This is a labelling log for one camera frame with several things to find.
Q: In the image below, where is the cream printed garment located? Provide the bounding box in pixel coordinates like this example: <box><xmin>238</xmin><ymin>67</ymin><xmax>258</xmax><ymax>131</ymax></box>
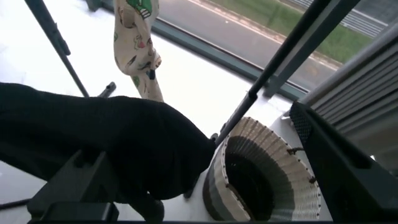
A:
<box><xmin>113</xmin><ymin>0</ymin><xmax>165</xmax><ymax>103</ymax></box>

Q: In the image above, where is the black garment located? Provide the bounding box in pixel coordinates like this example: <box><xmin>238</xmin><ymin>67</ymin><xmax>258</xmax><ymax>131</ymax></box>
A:
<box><xmin>0</xmin><ymin>82</ymin><xmax>217</xmax><ymax>222</ymax></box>

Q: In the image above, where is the beige curtain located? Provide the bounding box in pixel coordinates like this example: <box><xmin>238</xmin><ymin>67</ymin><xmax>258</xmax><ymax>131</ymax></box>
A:
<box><xmin>298</xmin><ymin>18</ymin><xmax>398</xmax><ymax>171</ymax></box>

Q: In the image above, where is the white laundry basket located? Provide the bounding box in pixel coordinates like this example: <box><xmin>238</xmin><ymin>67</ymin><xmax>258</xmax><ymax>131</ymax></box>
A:
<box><xmin>201</xmin><ymin>116</ymin><xmax>322</xmax><ymax>222</ymax></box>

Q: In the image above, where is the window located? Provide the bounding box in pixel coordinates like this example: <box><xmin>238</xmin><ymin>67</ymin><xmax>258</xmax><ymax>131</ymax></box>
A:
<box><xmin>84</xmin><ymin>0</ymin><xmax>398</xmax><ymax>101</ymax></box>

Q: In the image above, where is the black clothes rack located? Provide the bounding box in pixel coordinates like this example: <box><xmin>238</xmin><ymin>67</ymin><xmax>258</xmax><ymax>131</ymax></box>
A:
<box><xmin>24</xmin><ymin>0</ymin><xmax>326</xmax><ymax>200</ymax></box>

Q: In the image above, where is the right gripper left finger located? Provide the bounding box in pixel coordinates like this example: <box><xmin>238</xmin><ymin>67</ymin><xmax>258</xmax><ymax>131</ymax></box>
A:
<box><xmin>26</xmin><ymin>149</ymin><xmax>120</xmax><ymax>222</ymax></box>

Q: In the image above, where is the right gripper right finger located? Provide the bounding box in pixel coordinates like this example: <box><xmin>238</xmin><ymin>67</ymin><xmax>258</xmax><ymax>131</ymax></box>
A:
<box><xmin>289</xmin><ymin>101</ymin><xmax>398</xmax><ymax>223</ymax></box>

